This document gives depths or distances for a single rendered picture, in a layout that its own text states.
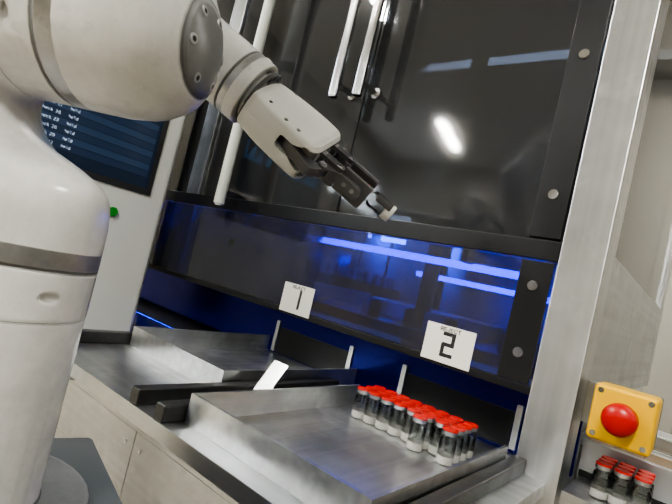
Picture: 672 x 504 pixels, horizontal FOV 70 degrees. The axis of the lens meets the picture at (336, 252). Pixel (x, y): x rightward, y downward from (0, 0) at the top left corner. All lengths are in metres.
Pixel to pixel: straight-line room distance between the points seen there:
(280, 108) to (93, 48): 0.25
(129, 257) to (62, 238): 0.94
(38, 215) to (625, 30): 0.78
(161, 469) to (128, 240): 0.56
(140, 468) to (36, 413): 1.01
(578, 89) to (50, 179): 0.71
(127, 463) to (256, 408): 0.81
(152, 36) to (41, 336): 0.21
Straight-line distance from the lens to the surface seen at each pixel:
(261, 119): 0.56
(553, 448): 0.77
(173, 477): 1.29
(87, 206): 0.38
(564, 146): 0.81
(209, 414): 0.58
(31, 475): 0.43
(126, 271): 1.30
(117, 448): 1.49
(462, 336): 0.80
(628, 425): 0.71
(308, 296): 0.97
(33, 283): 0.37
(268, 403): 0.69
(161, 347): 0.86
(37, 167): 0.38
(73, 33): 0.37
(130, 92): 0.37
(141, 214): 1.30
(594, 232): 0.76
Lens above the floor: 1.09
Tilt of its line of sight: 3 degrees up
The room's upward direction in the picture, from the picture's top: 14 degrees clockwise
